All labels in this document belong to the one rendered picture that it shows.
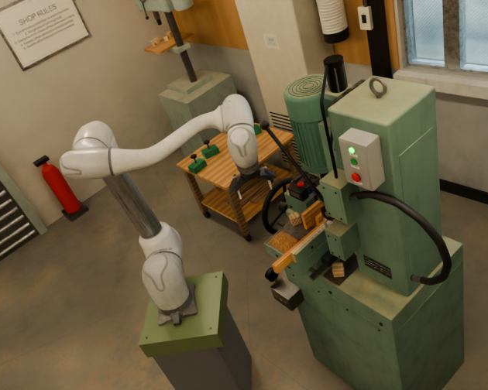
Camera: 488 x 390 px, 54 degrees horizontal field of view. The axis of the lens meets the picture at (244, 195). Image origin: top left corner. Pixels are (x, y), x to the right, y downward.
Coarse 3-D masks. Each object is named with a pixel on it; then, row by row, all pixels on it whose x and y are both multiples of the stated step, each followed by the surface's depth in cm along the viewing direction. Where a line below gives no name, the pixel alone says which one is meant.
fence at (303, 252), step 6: (318, 234) 182; (324, 234) 184; (312, 240) 181; (318, 240) 183; (324, 240) 186; (306, 246) 180; (312, 246) 182; (318, 246) 185; (294, 252) 179; (300, 252) 179; (306, 252) 181; (312, 252) 184; (300, 258) 180
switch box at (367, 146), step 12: (348, 132) 135; (360, 132) 133; (348, 144) 132; (360, 144) 129; (372, 144) 129; (348, 156) 136; (360, 156) 132; (372, 156) 131; (348, 168) 139; (360, 168) 135; (372, 168) 133; (348, 180) 143; (360, 180) 138; (372, 180) 135; (384, 180) 139
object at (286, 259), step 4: (320, 224) 189; (316, 228) 188; (312, 232) 186; (304, 236) 186; (296, 244) 184; (292, 248) 183; (288, 252) 182; (284, 256) 181; (288, 256) 181; (280, 260) 180; (284, 260) 180; (288, 260) 181; (292, 260) 183; (276, 264) 179; (280, 264) 179; (284, 264) 181; (288, 264) 182; (276, 268) 178; (280, 268) 180; (276, 272) 180
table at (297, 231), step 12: (288, 216) 213; (300, 216) 202; (288, 228) 198; (300, 228) 196; (312, 228) 194; (300, 240) 191; (276, 252) 191; (324, 252) 188; (300, 264) 181; (312, 264) 186
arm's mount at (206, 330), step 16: (208, 288) 214; (224, 288) 216; (208, 304) 207; (224, 304) 211; (192, 320) 202; (208, 320) 200; (224, 320) 206; (144, 336) 203; (160, 336) 200; (176, 336) 198; (192, 336) 196; (208, 336) 194; (224, 336) 202; (144, 352) 203; (160, 352) 202; (176, 352) 202
